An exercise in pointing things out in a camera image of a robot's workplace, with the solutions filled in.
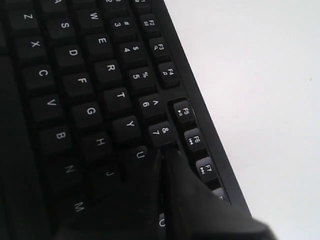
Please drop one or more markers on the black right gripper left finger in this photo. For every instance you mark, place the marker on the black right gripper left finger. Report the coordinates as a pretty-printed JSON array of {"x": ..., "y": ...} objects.
[{"x": 131, "y": 213}]

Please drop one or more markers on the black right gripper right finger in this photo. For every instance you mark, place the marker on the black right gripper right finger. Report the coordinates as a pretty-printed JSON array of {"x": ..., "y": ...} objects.
[{"x": 193, "y": 212}]

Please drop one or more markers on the black acer keyboard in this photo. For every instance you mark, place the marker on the black acer keyboard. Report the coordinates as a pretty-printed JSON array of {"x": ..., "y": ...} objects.
[{"x": 88, "y": 88}]

